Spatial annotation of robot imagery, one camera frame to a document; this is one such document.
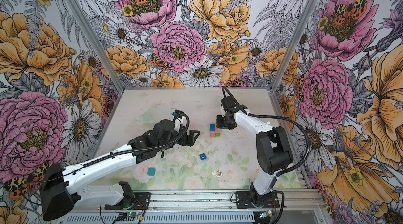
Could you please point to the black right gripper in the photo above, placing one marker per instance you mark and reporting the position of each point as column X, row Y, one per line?
column 220, row 124

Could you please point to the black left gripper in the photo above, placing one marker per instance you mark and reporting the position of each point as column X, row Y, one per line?
column 191, row 140

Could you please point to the pink rectangular block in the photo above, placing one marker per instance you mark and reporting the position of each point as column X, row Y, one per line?
column 215, row 132

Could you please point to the teal cube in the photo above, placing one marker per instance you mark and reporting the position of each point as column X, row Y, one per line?
column 151, row 171

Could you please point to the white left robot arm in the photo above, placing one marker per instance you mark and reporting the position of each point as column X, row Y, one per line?
column 65, row 188

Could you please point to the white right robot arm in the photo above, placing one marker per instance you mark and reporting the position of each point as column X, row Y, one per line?
column 273, row 151

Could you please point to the blue letter G block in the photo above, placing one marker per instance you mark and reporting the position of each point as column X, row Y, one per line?
column 203, row 156

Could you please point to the green circuit board left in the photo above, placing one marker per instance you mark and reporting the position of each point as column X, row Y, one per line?
column 133, row 213

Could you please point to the green circuit board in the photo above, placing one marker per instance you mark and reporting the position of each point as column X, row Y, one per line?
column 266, row 214
column 133, row 213

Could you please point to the green circuit board right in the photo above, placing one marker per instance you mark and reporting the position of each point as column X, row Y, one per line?
column 266, row 214

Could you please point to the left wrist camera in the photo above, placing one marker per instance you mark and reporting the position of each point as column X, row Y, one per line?
column 177, row 114

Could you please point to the aluminium front rail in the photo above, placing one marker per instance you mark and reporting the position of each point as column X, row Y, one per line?
column 224, row 200

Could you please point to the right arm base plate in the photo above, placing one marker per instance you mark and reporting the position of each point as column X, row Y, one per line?
column 249, row 200

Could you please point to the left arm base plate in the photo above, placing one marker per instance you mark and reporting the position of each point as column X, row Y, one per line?
column 137, row 201

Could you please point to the grey vented cable duct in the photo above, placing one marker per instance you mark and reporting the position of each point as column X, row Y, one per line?
column 222, row 217

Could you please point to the aluminium corner post right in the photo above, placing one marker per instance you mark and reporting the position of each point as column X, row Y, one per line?
column 297, row 33

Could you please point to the aluminium corner post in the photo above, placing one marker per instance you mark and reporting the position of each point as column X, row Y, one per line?
column 83, row 22
column 297, row 33

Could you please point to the aluminium corner post left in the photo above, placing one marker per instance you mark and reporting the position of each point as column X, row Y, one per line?
column 83, row 22

